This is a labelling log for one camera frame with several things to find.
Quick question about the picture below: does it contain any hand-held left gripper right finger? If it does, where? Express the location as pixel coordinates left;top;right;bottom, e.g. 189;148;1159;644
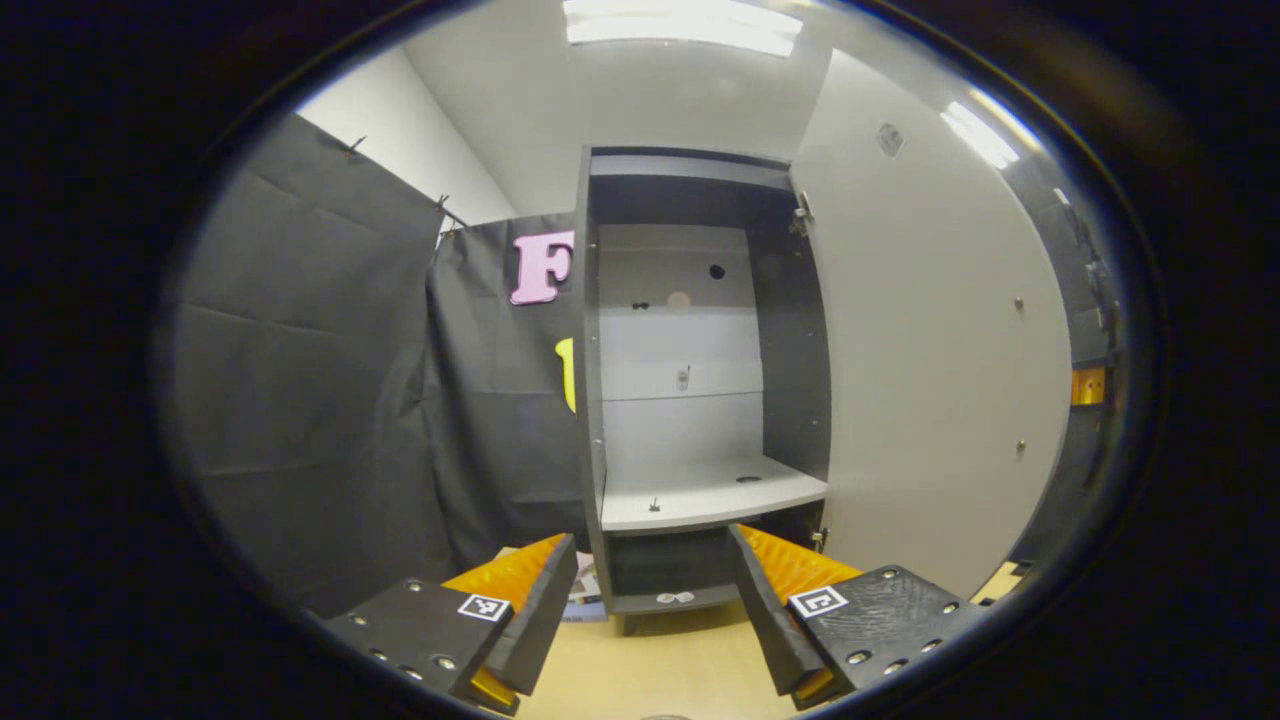
727;523;991;711

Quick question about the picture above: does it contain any large ceiling light panel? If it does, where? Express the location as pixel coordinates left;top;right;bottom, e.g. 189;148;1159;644
562;0;806;58

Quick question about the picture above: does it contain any black backdrop cloth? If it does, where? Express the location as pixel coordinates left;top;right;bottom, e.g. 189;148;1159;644
165;113;1126;616

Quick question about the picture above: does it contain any white cabinet shelf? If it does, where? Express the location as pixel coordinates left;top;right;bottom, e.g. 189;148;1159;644
600;455;829;534

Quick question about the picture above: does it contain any dark grey cabinet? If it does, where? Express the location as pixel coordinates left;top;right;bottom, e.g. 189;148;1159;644
575;145;833;636

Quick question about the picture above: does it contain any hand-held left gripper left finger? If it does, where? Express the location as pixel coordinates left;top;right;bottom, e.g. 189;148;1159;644
325;533;579;716

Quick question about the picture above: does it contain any white cabinet door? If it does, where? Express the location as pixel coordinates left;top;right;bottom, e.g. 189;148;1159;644
790;48;1073;599

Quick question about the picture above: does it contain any stack of printed papers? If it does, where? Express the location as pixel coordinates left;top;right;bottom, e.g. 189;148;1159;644
500;545;607;623

